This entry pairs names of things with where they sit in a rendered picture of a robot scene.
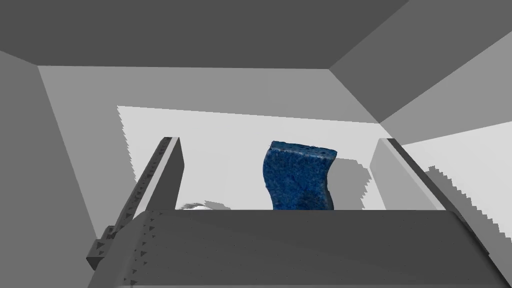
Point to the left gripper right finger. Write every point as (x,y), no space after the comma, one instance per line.
(404,180)

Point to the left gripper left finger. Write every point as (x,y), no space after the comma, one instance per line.
(160,180)

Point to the blue sponge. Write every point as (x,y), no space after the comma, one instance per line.
(298,178)

